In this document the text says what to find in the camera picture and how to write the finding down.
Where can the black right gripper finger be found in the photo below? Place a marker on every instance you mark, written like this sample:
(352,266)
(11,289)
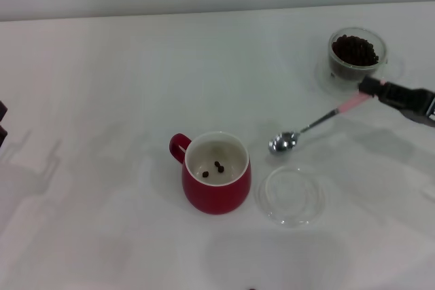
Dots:
(394,94)
(421,118)

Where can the red ceramic mug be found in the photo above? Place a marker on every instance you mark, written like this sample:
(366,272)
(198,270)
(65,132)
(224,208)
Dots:
(217,198)

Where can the clear glass saucer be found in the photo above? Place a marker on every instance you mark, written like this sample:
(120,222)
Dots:
(326,83)

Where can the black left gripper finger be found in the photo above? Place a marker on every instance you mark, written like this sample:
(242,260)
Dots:
(2,110)
(2,135)

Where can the coffee beans heap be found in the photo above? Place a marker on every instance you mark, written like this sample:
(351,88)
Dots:
(353,54)

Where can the small clear glass dish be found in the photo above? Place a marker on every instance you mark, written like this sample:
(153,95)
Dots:
(292,198)

